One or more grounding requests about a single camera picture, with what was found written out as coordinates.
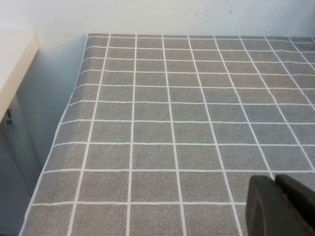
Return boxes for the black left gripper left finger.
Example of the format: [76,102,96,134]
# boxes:
[245,175,309,236]

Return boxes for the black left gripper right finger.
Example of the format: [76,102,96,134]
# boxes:
[274,173,315,236]

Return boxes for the grey checked tablecloth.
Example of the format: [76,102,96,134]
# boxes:
[21,33,315,236]

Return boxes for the beige side table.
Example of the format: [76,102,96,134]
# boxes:
[0,29,39,123]

